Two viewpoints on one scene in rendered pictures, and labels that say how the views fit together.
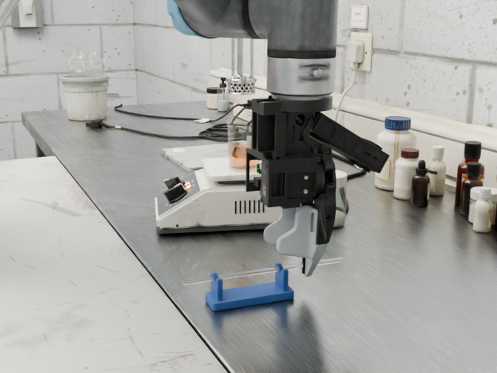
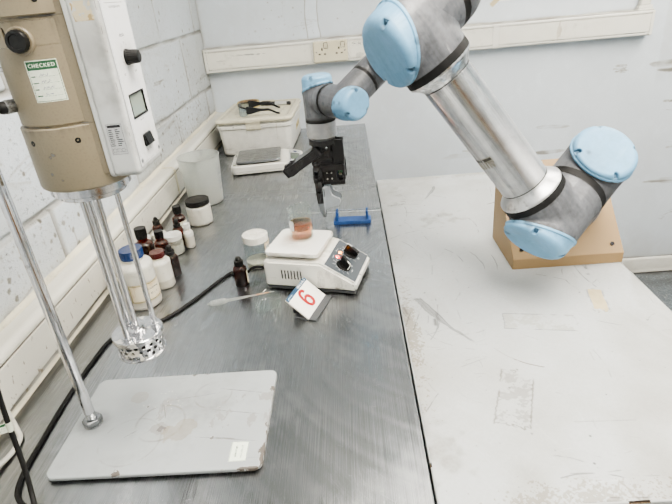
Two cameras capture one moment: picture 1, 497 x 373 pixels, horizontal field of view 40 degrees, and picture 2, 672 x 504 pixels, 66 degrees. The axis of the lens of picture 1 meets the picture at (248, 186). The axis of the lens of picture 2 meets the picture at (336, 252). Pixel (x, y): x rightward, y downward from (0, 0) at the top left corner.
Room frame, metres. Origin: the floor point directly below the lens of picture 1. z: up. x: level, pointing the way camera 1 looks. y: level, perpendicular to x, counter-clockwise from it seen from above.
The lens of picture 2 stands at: (1.90, 0.54, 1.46)
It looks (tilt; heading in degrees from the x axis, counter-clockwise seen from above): 27 degrees down; 207
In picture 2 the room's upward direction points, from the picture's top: 5 degrees counter-clockwise
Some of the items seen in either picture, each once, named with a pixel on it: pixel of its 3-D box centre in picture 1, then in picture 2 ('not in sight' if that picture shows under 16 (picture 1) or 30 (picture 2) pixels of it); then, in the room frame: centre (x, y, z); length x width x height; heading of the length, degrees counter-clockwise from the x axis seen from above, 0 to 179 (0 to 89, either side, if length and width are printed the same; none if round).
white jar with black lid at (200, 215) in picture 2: not in sight; (199, 210); (0.84, -0.43, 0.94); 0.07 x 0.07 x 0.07
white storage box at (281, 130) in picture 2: not in sight; (262, 126); (0.05, -0.70, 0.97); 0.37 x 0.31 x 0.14; 22
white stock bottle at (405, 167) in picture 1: (408, 173); (160, 268); (1.16, -0.28, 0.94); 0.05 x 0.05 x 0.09
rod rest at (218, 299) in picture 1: (249, 285); (352, 215); (0.73, 0.00, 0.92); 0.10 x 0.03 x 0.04; 110
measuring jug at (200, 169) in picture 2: not in sight; (202, 177); (0.68, -0.53, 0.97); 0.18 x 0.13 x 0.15; 31
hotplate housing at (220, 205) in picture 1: (226, 195); (313, 261); (1.03, 0.03, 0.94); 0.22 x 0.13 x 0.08; 99
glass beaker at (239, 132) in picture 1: (244, 145); (301, 221); (1.01, 0.01, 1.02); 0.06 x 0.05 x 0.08; 1
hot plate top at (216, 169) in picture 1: (242, 168); (299, 242); (1.04, 0.01, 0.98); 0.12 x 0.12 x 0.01; 9
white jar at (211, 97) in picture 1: (216, 98); not in sight; (2.22, 0.11, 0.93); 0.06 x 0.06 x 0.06
